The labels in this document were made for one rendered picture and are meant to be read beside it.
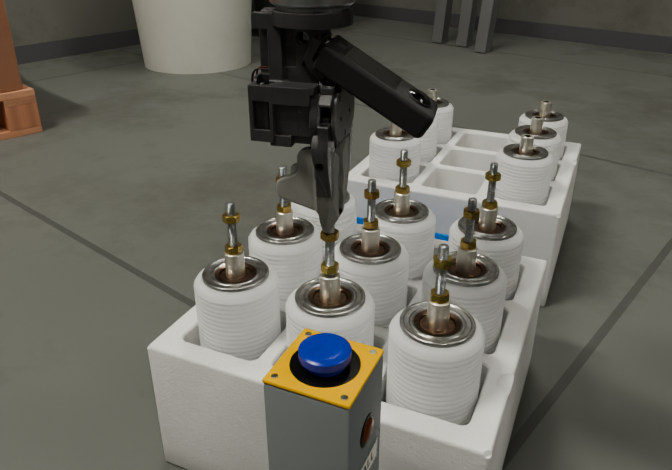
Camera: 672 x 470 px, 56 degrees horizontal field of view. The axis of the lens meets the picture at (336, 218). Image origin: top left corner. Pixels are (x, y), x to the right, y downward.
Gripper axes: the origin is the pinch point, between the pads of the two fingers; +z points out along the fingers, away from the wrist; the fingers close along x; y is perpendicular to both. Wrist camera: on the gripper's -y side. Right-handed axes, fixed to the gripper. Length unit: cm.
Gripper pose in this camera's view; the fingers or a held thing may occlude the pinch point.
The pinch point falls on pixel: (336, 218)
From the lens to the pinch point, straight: 62.7
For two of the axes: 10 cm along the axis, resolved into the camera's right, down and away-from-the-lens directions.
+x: -2.7, 4.2, -8.7
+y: -9.6, -1.2, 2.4
